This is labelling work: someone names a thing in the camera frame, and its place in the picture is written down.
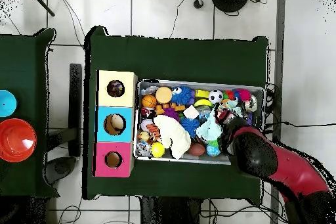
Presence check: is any grey round floor base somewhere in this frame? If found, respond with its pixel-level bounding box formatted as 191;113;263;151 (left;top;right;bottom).
43;156;77;186

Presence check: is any blue bowl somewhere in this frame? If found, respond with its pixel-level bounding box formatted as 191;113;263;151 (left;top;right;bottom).
0;89;17;118

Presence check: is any wooden box with three holes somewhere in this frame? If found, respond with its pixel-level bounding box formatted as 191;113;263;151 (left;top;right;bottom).
93;70;139;177

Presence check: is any black floor stand foot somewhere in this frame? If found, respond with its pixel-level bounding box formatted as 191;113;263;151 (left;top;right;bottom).
47;63;83;158

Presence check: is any orange toy vehicle with wheels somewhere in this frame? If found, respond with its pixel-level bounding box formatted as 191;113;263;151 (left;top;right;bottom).
155;102;186;116

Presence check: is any toy basketball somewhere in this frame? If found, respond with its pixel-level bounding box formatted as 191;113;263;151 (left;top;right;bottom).
141;94;158;108

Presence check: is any blue spiky ball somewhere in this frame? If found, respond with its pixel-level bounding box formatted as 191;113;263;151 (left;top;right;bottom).
180;116;201;138

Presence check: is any colourful polka dot cloth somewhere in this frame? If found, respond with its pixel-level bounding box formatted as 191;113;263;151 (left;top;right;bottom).
106;79;125;98

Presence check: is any toy soccer ball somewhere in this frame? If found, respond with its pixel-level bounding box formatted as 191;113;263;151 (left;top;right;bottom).
209;89;224;105

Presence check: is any wire mesh bin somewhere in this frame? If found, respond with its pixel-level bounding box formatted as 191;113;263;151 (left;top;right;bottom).
133;78;266;167

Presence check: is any orange bowl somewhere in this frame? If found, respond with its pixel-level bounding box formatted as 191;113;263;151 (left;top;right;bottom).
0;118;37;163

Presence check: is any toy baseball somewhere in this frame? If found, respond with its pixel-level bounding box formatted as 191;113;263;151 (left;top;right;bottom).
140;118;154;132

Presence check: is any mint green cloth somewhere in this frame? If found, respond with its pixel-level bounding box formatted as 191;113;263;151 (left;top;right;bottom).
195;99;243;141

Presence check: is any brown toy football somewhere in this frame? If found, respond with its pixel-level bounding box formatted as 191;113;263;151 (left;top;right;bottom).
187;142;206;157

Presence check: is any orange foam disc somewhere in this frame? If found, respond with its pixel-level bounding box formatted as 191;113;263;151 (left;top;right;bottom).
155;86;173;104

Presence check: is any black tripod leg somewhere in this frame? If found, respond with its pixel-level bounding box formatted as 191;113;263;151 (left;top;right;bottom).
27;0;56;17

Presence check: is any black round stand base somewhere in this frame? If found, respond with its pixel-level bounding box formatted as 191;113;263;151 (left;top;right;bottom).
210;0;250;14

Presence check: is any dark green table cloth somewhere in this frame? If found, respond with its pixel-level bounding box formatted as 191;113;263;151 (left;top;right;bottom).
83;26;269;204
0;28;60;198

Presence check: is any cream waffle cloth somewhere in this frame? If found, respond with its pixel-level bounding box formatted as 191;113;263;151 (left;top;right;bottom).
153;114;192;160

